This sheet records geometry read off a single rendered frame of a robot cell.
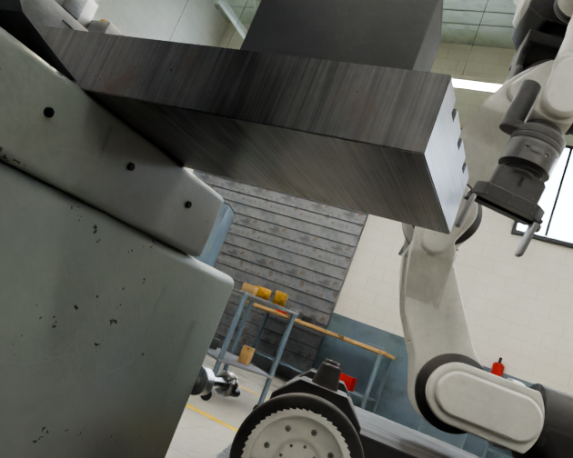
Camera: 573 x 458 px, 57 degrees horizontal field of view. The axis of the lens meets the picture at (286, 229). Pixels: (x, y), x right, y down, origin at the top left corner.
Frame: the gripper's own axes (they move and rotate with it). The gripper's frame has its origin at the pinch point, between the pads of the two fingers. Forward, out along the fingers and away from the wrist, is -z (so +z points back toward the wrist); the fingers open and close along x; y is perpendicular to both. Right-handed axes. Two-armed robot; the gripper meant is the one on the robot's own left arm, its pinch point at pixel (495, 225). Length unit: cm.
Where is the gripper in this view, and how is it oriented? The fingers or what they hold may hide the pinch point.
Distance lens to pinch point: 96.6
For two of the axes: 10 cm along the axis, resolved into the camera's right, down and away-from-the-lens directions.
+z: 4.9, -8.6, 1.3
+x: -8.7, -4.6, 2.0
